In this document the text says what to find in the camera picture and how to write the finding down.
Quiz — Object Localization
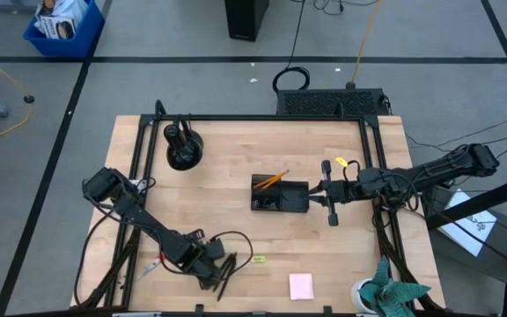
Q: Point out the black box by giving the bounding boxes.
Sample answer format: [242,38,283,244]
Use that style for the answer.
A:
[224,0,270,42]

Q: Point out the white printed papers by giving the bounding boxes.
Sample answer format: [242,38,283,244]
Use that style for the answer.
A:
[33,0,89,41]

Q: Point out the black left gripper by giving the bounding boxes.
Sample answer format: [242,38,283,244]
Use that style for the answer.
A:
[182,228,228,292]

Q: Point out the black vented computer case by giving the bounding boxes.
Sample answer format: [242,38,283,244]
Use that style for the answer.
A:
[276,87,390,118]

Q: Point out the green plant in white pot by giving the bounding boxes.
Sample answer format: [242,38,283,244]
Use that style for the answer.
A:
[350,254,432,317]

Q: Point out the black metal beam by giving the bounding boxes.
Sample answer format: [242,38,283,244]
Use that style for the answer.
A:
[424,170,507,231]

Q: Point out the red-handled scissors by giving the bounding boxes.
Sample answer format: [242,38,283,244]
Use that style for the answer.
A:
[136,251,167,282]

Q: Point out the black aluminium table frame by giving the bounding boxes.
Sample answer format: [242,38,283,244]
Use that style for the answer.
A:
[70,99,448,317]

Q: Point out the black coiled cable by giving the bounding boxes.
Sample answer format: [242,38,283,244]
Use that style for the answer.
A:
[271,0,312,94]

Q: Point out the white paper sheet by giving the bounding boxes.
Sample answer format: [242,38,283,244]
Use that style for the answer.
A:
[437,188,498,258]

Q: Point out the blue plastic bin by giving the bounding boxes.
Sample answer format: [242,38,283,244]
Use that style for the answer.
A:
[21,0,106,59]

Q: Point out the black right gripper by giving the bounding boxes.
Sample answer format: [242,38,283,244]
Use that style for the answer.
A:
[307,159,361,228]

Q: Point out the black pen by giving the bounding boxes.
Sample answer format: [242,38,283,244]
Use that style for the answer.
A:
[217,259,239,303]
[221,254,232,287]
[225,253,238,283]

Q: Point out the black looped wrist cable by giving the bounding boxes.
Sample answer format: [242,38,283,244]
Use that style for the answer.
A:
[208,230,255,275]

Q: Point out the black mesh desk organizer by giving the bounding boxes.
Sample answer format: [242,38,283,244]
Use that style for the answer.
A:
[250,173,311,214]

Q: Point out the pink sticky note pad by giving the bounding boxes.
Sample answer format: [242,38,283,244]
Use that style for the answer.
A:
[288,272,315,301]

